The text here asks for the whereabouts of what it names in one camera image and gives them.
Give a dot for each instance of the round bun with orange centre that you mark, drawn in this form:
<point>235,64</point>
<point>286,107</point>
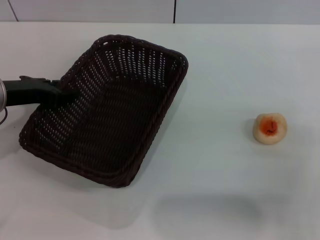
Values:
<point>270,128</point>

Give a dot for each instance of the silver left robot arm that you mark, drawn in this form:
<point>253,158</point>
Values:
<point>2,93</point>

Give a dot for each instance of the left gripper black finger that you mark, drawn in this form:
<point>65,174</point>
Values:
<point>67,96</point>
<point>35,80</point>

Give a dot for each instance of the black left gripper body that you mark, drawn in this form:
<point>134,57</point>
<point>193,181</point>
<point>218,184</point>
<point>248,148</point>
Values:
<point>23,93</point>

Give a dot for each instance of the dark brown woven basket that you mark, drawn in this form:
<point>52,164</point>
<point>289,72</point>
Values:
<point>120,117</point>

